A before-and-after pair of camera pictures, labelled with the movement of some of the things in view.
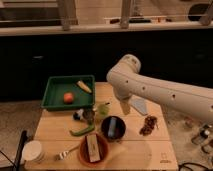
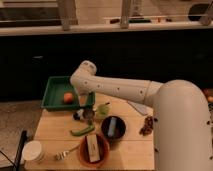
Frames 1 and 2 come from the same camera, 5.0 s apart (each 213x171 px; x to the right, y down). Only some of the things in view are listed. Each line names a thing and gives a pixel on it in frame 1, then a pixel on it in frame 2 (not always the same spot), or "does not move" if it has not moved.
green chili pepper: (83, 131) does not move
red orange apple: (68, 97) does not move
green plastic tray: (58, 86) does not move
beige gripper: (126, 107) to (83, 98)
